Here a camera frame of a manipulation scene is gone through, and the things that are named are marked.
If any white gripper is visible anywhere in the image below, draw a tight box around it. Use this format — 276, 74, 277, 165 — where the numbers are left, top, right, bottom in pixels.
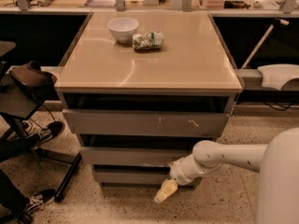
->
154, 159, 193, 203

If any upper black sneaker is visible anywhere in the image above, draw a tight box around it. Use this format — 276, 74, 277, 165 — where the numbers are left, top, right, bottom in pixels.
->
31, 121, 64, 149

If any grey bottom drawer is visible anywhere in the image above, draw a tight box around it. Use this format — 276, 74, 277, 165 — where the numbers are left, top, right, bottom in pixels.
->
92, 164, 170, 187

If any black cable under bench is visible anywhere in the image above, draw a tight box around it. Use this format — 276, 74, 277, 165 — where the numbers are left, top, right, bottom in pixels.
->
261, 101, 295, 112

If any grey top drawer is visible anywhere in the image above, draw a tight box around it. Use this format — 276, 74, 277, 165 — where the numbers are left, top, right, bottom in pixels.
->
63, 109, 228, 137

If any grey drawer cabinet glass top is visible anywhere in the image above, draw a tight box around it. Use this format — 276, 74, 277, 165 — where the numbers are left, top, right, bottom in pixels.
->
54, 10, 244, 193

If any lower black sneaker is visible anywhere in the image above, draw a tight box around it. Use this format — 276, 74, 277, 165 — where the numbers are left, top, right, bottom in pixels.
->
23, 189, 55, 214

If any green white snack bag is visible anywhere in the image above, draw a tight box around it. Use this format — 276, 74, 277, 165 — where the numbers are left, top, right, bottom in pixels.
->
132, 31, 164, 50

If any black sneaker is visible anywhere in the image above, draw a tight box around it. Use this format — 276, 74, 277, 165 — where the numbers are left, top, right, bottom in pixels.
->
31, 121, 64, 149
23, 189, 55, 214

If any grey drawer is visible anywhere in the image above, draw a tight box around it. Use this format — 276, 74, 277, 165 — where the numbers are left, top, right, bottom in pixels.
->
80, 134, 199, 167
92, 164, 170, 187
63, 109, 228, 137

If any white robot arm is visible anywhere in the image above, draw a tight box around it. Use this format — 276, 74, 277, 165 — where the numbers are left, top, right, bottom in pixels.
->
154, 128, 299, 224

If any white bowl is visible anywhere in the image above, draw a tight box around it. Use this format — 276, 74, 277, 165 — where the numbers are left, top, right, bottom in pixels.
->
107, 18, 139, 43

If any black VR headset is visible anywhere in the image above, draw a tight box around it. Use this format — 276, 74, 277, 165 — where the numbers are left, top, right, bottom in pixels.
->
9, 61, 56, 101

